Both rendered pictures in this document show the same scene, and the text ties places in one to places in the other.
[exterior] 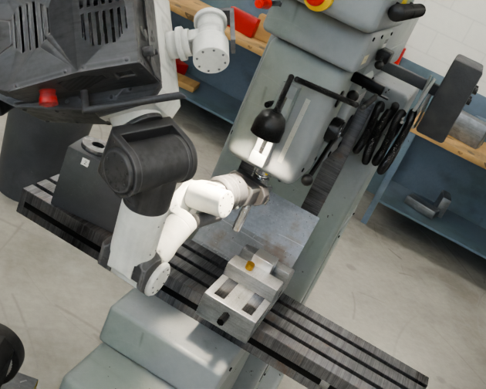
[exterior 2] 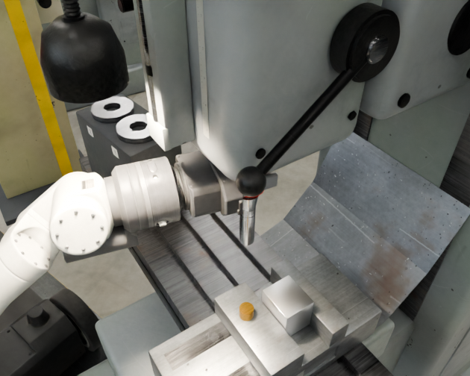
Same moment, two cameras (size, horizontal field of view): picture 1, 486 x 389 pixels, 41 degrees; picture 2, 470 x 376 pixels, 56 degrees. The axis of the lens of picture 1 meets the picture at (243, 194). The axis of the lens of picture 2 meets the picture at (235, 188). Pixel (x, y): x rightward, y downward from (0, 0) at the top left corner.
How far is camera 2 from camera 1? 1.30 m
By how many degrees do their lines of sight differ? 41
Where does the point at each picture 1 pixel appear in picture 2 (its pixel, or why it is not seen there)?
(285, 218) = (412, 203)
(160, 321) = (142, 358)
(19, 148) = not seen: hidden behind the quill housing
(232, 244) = (330, 235)
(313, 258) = (468, 274)
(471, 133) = not seen: outside the picture
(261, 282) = (251, 350)
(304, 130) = (215, 55)
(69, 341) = not seen: hidden behind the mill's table
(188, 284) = (187, 311)
